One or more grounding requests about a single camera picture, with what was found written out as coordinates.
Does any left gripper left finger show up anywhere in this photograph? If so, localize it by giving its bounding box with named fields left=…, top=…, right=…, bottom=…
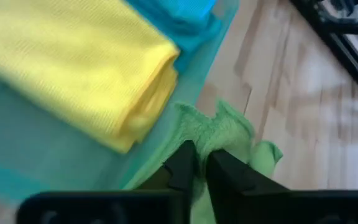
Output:
left=137, top=140, right=198, bottom=224

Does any lime green microfiber towel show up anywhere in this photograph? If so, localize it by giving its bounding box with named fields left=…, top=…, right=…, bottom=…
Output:
left=122, top=99, right=284, bottom=224

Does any yellow microfiber towel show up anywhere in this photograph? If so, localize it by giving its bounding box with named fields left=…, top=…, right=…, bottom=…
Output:
left=0, top=0, right=181, bottom=155

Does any translucent green plastic bin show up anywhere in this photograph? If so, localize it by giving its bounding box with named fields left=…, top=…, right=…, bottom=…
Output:
left=0, top=0, right=241, bottom=203

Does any teal microfiber towel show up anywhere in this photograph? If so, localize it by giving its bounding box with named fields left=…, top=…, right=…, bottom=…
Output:
left=125, top=0, right=224, bottom=74

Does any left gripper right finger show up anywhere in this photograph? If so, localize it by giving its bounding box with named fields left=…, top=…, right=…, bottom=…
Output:
left=206, top=149, right=291, bottom=224

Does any black metal table frame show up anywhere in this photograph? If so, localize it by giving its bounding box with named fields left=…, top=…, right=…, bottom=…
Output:
left=290, top=0, right=358, bottom=190

